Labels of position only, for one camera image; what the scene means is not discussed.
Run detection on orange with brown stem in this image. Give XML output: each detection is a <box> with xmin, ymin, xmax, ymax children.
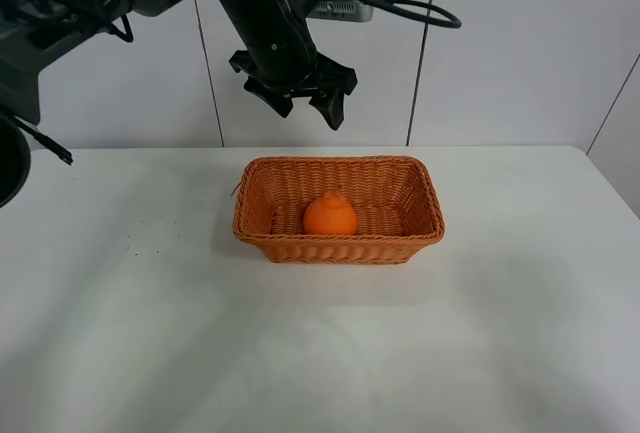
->
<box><xmin>303</xmin><ymin>191</ymin><xmax>358</xmax><ymax>235</ymax></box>

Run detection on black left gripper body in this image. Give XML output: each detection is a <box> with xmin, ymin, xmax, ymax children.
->
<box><xmin>219</xmin><ymin>0</ymin><xmax>357</xmax><ymax>99</ymax></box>

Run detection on orange wicker basket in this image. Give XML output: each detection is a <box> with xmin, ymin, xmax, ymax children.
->
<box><xmin>232</xmin><ymin>155</ymin><xmax>445</xmax><ymax>265</ymax></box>

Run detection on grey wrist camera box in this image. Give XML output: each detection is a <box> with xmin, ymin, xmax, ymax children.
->
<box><xmin>287</xmin><ymin>0</ymin><xmax>374</xmax><ymax>23</ymax></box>

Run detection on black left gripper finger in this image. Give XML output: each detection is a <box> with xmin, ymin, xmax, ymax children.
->
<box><xmin>309</xmin><ymin>86</ymin><xmax>353</xmax><ymax>130</ymax></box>
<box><xmin>244</xmin><ymin>77</ymin><xmax>293</xmax><ymax>118</ymax></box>

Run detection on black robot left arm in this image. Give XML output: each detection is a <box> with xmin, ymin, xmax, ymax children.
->
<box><xmin>1</xmin><ymin>0</ymin><xmax>357</xmax><ymax>203</ymax></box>

